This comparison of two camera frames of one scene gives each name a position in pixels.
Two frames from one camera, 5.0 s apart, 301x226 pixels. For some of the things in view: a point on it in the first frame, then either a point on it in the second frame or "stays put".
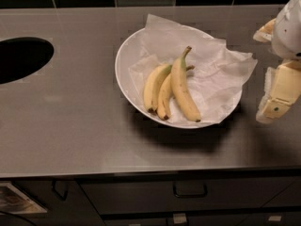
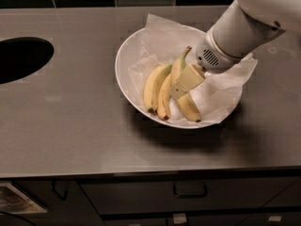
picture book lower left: [13, 201] stays put
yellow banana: [181, 88] stays put
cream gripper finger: [282, 88] → [211, 56]
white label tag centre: [180, 217] stays put
